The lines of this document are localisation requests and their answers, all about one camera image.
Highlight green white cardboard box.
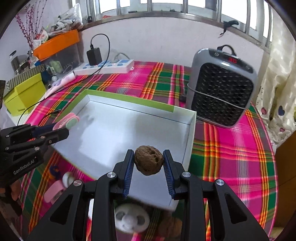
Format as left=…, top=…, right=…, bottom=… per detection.
left=52, top=89, right=197, bottom=212

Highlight black charging cable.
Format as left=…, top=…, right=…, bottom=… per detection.
left=17, top=33, right=112, bottom=127

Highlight yellow green shoe box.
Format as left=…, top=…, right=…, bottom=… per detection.
left=4, top=73, right=46, bottom=116

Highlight white blue power strip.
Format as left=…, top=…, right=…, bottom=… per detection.
left=73, top=59, right=134, bottom=76

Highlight brown walnut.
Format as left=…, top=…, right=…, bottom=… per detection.
left=134, top=146, right=164, bottom=176
left=158, top=216, right=183, bottom=238

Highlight cream heart patterned curtain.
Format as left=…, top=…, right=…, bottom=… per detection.
left=256, top=11, right=295, bottom=149

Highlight orange lidded storage bin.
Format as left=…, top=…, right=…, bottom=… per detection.
left=33, top=30, right=81, bottom=75

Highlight black power adapter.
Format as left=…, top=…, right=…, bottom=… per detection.
left=87, top=48, right=102, bottom=66

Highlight purple dried flower branches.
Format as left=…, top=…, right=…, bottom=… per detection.
left=15, top=1, right=48, bottom=51

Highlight pink silicone holder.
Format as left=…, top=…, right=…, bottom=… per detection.
left=53, top=113, right=80, bottom=130

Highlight orange blue earplugs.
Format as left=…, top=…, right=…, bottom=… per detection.
left=49, top=165, right=61, bottom=180

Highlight person left hand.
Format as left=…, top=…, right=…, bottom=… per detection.
left=1, top=180, right=21, bottom=209

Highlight striped grey box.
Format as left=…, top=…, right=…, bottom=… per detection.
left=4, top=64, right=45, bottom=96

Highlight grey black space heater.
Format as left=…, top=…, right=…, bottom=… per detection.
left=186, top=46, right=257, bottom=128

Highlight white round spinner gadget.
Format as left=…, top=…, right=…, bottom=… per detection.
left=114, top=203, right=150, bottom=234

